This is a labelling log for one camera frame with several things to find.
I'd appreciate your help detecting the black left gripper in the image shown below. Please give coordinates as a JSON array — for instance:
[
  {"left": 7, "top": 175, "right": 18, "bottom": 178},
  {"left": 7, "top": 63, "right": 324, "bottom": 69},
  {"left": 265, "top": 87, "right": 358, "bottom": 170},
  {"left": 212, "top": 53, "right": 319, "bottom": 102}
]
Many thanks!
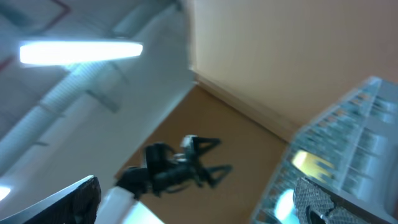
[{"left": 145, "top": 137, "right": 233, "bottom": 196}]

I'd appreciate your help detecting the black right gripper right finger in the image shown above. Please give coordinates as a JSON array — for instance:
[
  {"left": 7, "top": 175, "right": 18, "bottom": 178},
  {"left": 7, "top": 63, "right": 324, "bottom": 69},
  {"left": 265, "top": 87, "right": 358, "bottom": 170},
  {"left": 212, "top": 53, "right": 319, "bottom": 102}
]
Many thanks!
[{"left": 293, "top": 177, "right": 373, "bottom": 224}]

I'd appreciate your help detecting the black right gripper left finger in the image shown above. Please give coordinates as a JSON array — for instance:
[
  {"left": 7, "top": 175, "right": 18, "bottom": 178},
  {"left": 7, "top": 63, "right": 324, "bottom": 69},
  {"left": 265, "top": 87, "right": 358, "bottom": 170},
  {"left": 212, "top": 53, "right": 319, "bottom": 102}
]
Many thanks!
[{"left": 1, "top": 175, "right": 101, "bottom": 224}]

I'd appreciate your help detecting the light blue bowl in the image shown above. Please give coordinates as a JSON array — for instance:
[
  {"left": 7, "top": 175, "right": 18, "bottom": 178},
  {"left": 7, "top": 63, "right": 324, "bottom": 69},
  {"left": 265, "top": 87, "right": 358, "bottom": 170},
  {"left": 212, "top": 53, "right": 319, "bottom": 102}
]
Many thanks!
[{"left": 274, "top": 189, "right": 300, "bottom": 224}]

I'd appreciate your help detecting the yellow plastic cup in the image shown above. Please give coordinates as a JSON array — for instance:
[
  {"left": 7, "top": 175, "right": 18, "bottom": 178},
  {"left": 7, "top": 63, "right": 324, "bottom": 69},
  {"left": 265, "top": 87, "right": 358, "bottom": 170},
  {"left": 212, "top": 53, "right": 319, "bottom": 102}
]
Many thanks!
[{"left": 291, "top": 150, "right": 334, "bottom": 182}]

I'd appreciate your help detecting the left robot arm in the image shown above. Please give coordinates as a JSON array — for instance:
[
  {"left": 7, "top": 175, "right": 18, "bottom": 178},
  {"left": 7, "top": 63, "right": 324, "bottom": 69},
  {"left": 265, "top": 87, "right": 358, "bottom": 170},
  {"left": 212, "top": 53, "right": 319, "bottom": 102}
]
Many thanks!
[{"left": 95, "top": 135, "right": 233, "bottom": 224}]

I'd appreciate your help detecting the grey plastic dishwasher rack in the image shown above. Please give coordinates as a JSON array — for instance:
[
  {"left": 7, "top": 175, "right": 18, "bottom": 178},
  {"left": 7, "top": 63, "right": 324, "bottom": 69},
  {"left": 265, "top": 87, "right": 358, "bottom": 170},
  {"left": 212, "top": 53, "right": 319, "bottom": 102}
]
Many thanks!
[{"left": 251, "top": 77, "right": 397, "bottom": 223}]

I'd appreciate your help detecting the ceiling light fixture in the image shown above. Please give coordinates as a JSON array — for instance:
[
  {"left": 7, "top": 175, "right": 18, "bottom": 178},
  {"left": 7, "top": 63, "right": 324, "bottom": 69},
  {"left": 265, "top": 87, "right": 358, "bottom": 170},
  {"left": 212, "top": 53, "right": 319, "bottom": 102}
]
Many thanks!
[{"left": 19, "top": 40, "right": 143, "bottom": 66}]

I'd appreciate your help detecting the white ventilation duct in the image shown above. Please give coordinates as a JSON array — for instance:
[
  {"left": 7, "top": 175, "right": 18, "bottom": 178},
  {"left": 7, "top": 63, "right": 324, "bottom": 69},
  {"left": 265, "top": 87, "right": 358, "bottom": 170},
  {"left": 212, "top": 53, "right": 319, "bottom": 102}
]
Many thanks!
[{"left": 1, "top": 0, "right": 181, "bottom": 174}]

